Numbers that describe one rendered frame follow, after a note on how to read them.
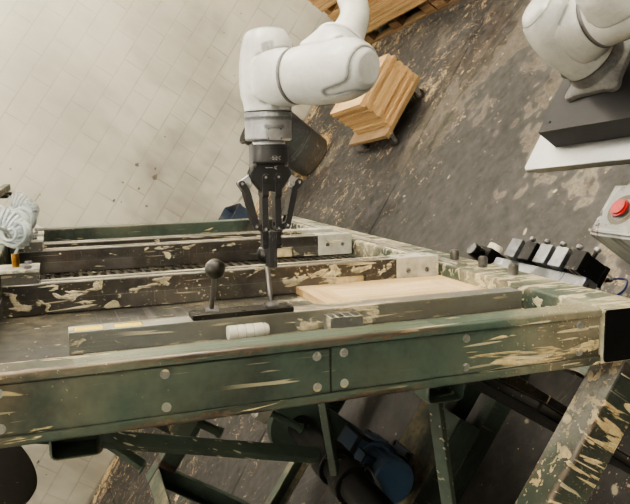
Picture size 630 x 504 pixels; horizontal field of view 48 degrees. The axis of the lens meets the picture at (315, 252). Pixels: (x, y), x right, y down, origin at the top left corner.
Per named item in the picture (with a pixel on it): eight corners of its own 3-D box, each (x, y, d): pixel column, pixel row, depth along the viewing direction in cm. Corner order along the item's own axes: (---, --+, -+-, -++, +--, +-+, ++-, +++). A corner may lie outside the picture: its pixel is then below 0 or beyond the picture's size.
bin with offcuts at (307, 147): (340, 131, 625) (280, 87, 602) (312, 181, 617) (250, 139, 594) (316, 137, 673) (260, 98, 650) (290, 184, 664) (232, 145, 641)
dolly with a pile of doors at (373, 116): (433, 84, 505) (390, 50, 491) (400, 147, 496) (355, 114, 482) (391, 98, 562) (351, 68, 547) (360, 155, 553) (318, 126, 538)
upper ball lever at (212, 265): (222, 321, 137) (228, 266, 129) (202, 323, 136) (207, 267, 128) (218, 308, 140) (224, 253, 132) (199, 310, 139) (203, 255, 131)
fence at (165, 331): (521, 308, 159) (522, 290, 158) (69, 355, 127) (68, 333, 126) (508, 303, 163) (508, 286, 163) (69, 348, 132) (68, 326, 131)
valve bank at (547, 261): (660, 281, 172) (594, 230, 163) (631, 333, 170) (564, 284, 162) (530, 254, 218) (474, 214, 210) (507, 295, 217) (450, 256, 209)
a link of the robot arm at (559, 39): (572, 44, 198) (517, -4, 190) (629, 15, 182) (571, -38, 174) (558, 90, 192) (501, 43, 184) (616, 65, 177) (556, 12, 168)
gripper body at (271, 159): (252, 142, 131) (253, 193, 133) (296, 142, 134) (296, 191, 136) (242, 143, 138) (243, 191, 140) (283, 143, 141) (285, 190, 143)
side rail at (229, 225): (276, 242, 334) (276, 218, 332) (23, 256, 297) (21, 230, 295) (272, 240, 341) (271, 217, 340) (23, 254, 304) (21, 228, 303)
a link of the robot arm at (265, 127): (298, 111, 133) (298, 143, 134) (283, 114, 141) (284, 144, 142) (250, 111, 130) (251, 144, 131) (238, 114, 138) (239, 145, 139)
